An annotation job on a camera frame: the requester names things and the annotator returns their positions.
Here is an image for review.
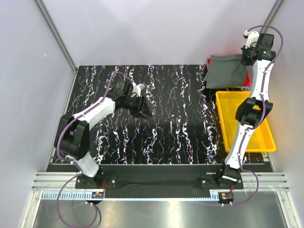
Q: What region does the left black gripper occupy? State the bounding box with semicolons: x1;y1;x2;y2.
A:
123;95;153;119

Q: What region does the grey t-shirt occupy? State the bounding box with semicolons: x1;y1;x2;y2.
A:
203;54;247;90

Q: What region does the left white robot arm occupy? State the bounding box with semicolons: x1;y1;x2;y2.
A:
54;81;152;188

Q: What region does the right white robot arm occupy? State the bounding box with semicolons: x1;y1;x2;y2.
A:
215;31;276;188

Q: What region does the folded red t-shirt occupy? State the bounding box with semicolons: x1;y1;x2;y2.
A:
207;58;252;87

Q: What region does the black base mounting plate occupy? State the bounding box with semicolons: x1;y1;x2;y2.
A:
76;164;243;195

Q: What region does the yellow plastic bin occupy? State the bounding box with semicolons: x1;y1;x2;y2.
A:
216;91;276;152

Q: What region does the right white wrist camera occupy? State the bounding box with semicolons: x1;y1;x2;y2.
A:
244;30;259;48

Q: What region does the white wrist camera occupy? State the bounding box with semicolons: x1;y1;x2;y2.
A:
132;83;145;97
244;30;259;48

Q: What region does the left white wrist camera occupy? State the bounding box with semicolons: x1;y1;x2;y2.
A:
132;83;145;97

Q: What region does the right aluminium frame post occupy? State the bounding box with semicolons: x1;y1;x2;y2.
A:
264;0;285;26

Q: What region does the aluminium frame post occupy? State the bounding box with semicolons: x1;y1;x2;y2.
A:
33;0;78;73
264;0;285;26

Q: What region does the left aluminium frame post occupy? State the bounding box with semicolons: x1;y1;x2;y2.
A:
33;0;78;73

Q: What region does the white slotted cable duct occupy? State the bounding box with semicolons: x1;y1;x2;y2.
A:
42;190;219;201

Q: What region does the aluminium rail profile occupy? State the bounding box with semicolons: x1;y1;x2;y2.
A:
32;172;289;191

